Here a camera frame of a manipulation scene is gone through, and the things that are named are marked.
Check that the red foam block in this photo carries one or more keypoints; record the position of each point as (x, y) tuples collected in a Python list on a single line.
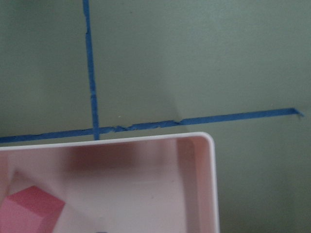
[(30, 210)]

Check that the pink plastic bin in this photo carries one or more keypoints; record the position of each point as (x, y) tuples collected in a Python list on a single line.
[(152, 184)]

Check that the brown paper table cover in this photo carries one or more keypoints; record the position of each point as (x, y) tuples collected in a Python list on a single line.
[(158, 60)]

